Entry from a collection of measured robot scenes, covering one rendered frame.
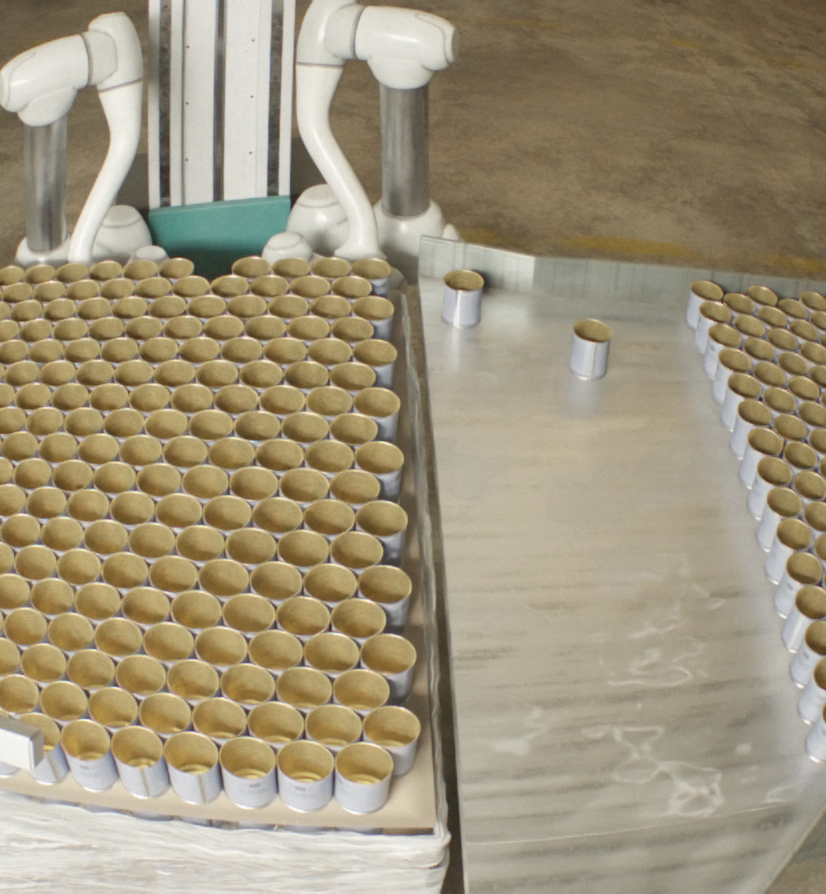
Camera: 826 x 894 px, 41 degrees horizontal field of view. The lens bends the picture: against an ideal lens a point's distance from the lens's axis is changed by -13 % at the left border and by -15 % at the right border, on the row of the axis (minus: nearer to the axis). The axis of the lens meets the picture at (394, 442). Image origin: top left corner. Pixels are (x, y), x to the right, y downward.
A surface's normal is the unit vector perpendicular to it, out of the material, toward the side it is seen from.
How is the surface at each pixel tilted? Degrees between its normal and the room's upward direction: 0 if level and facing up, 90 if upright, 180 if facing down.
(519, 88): 0
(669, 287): 90
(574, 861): 0
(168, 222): 90
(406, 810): 2
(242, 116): 90
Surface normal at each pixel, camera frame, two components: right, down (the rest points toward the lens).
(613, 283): 0.04, 0.66
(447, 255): -0.25, 0.63
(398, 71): -0.24, 0.81
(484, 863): 0.04, -0.75
